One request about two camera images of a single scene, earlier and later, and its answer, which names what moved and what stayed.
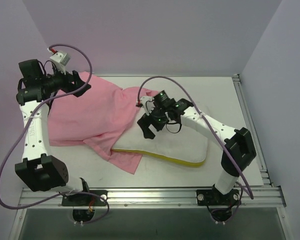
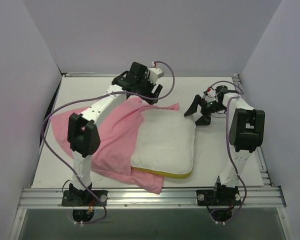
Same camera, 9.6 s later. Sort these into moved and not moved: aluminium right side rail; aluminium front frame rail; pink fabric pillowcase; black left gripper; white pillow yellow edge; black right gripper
Moved: black right gripper; pink fabric pillowcase; black left gripper; white pillow yellow edge
Not moved: aluminium front frame rail; aluminium right side rail
